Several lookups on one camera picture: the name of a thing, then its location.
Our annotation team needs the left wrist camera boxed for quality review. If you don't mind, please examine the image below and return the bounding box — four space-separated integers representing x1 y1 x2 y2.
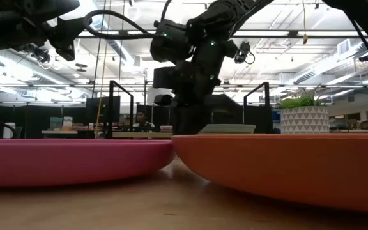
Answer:
30 46 52 65

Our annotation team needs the hanging yellow rope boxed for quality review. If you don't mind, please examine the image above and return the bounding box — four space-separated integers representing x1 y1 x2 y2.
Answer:
95 41 107 134

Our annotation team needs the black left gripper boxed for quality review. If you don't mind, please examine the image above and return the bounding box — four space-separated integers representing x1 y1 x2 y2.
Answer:
47 16 92 62

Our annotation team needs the right gripper black cable loop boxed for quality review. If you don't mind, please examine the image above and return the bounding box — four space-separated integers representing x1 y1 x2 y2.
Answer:
82 9 159 41

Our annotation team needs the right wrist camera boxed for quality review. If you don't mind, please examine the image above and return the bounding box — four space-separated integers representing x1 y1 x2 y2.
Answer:
234 40 256 65

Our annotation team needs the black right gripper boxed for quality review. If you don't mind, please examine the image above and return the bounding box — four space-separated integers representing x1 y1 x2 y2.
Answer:
150 19 239 135

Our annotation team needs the black metal dish rack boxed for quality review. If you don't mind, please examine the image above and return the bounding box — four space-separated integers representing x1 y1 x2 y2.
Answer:
107 80 274 140

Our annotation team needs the green succulent plant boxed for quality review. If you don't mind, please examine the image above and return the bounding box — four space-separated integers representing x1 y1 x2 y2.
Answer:
278 86 326 109

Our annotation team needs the black computer monitor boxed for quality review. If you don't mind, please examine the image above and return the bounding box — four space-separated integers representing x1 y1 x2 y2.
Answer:
86 95 121 125

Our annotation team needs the pink plate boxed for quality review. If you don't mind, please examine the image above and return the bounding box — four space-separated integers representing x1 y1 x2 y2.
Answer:
0 138 176 187

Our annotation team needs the orange plate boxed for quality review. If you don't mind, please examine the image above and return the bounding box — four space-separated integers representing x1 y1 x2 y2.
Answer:
171 133 368 214

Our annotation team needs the white bin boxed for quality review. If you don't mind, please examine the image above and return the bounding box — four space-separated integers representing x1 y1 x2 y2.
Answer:
3 122 17 139

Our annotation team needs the hanging yellow cord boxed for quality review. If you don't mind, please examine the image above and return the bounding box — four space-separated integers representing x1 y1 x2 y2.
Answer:
301 0 309 45

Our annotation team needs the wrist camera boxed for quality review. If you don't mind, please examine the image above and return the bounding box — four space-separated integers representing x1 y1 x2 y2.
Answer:
30 46 52 65
234 40 256 65

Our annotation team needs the person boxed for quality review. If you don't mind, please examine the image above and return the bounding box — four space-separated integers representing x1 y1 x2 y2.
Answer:
132 110 156 132

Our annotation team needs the tan terracotta plate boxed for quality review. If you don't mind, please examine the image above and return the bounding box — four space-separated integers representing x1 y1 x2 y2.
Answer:
199 123 256 134

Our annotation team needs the white triangle-patterned pot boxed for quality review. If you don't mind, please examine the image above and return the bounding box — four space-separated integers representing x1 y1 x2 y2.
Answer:
280 106 330 134

